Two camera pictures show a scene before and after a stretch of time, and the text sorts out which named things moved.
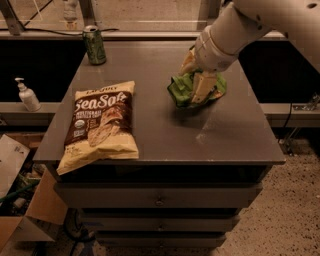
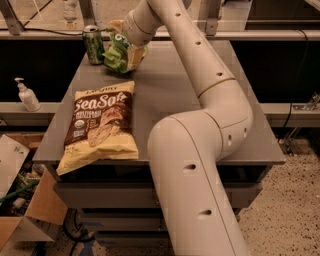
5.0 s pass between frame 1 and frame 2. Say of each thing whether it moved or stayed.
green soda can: stayed
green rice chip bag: moved
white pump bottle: stayed
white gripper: moved
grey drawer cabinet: stayed
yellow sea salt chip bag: stayed
